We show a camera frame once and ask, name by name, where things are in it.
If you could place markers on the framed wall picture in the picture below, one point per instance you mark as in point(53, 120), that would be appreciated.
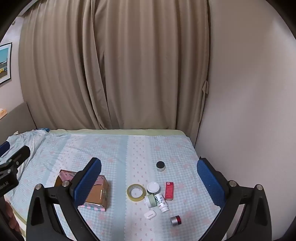
point(5, 62)

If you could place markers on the person's left hand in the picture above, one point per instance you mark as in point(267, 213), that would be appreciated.
point(13, 217)

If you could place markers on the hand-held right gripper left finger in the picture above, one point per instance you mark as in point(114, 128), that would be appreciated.
point(89, 180)

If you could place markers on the white pill bottle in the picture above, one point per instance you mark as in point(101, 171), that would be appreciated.
point(161, 201)

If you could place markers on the checkered light blue bed cover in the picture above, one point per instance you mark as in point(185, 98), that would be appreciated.
point(129, 157)

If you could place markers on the beige curtain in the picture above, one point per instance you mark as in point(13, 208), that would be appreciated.
point(150, 69)
point(57, 69)

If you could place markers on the white jar with dark rim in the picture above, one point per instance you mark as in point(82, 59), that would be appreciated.
point(153, 186)

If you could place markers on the light green bed sheet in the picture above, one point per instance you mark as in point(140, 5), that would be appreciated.
point(138, 132)

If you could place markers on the grey headboard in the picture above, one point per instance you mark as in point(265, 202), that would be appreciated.
point(17, 120)

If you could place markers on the small blue item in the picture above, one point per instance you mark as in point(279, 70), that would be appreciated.
point(45, 129)

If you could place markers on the white jar with black lid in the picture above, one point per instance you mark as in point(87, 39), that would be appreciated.
point(160, 165)

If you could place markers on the light green jar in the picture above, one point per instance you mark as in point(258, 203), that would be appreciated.
point(150, 200)

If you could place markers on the cardboard box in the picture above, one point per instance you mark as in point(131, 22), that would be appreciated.
point(98, 192)

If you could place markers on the white earbuds case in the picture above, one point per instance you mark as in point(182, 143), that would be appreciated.
point(149, 214)

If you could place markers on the red and silver cylinder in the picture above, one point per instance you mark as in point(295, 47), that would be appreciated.
point(175, 220)

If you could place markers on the small orange and white box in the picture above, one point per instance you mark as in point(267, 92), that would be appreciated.
point(2, 113)

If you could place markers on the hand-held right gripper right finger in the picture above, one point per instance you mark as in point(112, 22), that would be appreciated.
point(210, 183)

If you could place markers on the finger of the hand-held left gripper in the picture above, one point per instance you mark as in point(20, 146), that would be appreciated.
point(4, 148)
point(19, 154)

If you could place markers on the small red carton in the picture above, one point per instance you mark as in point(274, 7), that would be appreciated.
point(169, 191)

